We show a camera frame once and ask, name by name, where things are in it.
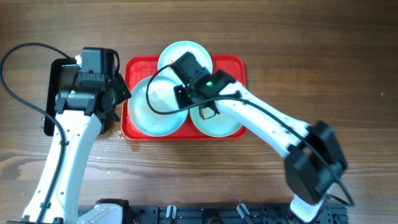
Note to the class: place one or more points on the black water tray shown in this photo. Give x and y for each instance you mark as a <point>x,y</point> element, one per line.
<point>62,73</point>

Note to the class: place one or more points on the light blue plate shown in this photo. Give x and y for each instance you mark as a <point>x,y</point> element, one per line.
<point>177,49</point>
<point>212,124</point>
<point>162,98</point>

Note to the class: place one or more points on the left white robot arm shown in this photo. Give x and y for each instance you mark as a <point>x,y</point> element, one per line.
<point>80,112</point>

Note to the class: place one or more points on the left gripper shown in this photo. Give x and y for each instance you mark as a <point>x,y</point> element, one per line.
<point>119,94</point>

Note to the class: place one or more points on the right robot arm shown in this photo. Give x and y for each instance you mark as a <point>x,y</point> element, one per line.
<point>313,159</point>

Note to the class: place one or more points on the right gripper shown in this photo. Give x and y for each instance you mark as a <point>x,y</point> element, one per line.
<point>180,91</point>

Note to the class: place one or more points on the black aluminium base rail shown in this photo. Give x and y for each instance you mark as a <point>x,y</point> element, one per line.
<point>330,213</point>

